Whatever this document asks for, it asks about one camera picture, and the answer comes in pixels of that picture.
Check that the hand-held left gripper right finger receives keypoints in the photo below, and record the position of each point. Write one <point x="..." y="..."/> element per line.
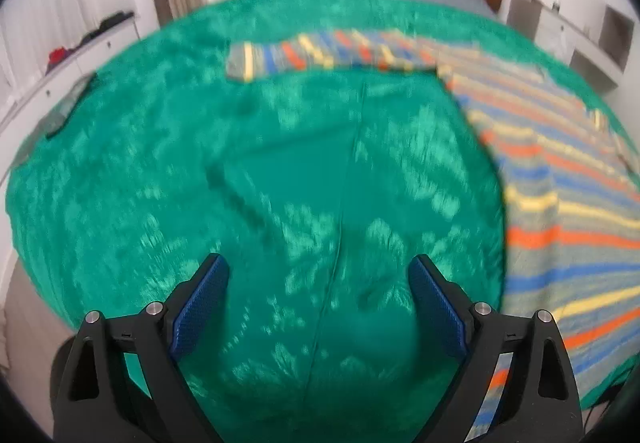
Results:
<point x="437" y="298"/>

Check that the dark clothes pile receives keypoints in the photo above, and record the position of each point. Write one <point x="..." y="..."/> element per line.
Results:
<point x="107" y="25"/>

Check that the red cloth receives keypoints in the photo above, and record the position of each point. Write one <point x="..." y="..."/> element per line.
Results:
<point x="56" y="57"/>

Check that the striped knit clothes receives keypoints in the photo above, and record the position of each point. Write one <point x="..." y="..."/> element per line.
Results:
<point x="550" y="173"/>

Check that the white desk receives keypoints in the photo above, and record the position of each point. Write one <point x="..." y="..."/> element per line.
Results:
<point x="555" y="23"/>

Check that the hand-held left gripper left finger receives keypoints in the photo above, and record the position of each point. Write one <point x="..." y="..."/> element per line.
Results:
<point x="200" y="298"/>

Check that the white window cabinet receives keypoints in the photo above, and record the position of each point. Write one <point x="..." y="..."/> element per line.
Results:
<point x="90" y="58"/>

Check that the green patterned blanket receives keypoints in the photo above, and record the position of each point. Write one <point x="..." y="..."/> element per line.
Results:
<point x="300" y="148"/>

